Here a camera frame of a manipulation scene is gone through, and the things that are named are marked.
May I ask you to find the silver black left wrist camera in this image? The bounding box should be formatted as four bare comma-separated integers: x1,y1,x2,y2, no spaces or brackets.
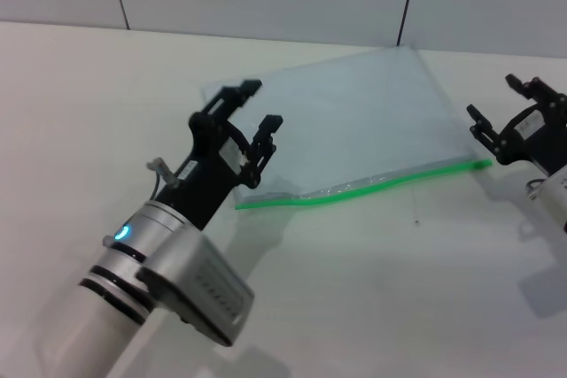
136,229,256,347

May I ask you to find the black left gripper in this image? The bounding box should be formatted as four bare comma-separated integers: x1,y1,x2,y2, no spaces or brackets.
157,81,284,233

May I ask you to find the grey right gripper cable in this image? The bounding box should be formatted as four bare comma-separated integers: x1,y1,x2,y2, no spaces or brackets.
525,178,550,200

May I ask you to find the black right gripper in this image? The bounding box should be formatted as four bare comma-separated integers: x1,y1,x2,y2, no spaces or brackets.
466,73,567,178

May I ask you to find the transparent document bag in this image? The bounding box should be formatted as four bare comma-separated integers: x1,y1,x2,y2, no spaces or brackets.
201,45,493,211

